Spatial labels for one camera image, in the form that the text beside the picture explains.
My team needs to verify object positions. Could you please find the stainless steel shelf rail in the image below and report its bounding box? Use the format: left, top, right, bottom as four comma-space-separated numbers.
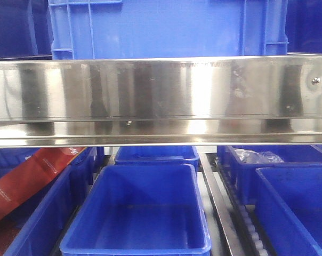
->
0, 54, 322, 147

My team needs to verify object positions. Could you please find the large blue crate upper shelf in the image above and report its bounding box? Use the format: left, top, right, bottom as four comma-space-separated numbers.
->
48, 0, 288, 60

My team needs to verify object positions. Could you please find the red paper package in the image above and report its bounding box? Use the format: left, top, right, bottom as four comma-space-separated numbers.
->
0, 147, 86, 221

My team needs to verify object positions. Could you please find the blue bin centre rear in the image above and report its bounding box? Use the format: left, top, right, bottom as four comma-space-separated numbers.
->
115, 146, 199, 171

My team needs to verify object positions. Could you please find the blue bin centre front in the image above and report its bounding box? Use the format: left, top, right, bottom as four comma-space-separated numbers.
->
60, 164, 212, 255

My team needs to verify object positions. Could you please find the clear plastic bag in bin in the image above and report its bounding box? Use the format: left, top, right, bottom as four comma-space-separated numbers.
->
234, 149, 284, 163

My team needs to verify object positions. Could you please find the blue bin right rear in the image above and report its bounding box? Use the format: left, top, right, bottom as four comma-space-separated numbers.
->
217, 145, 322, 205

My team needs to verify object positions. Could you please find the blue bin right front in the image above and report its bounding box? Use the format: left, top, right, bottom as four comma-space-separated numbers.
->
255, 167, 322, 255

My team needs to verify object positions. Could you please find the metal roller track divider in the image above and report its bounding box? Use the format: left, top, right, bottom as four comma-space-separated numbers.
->
198, 153, 276, 255

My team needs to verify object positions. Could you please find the blue bin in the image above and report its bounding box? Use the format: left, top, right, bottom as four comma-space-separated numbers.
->
115, 146, 199, 171
0, 147, 102, 255
60, 164, 212, 255
255, 167, 322, 255
217, 145, 322, 205

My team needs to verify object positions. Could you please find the blue bin left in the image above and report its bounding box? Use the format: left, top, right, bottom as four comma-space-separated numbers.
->
0, 147, 102, 255

